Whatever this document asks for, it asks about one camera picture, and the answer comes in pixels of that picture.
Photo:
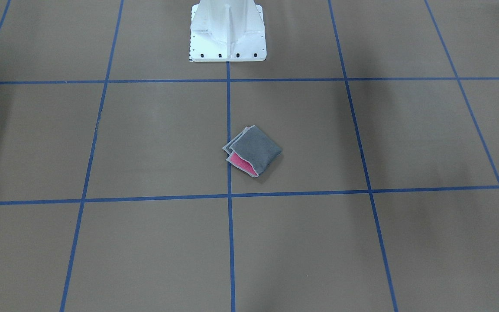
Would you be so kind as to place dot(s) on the pink and grey towel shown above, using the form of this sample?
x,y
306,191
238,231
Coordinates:
x,y
251,151

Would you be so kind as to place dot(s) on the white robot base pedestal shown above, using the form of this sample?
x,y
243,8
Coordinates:
x,y
227,31

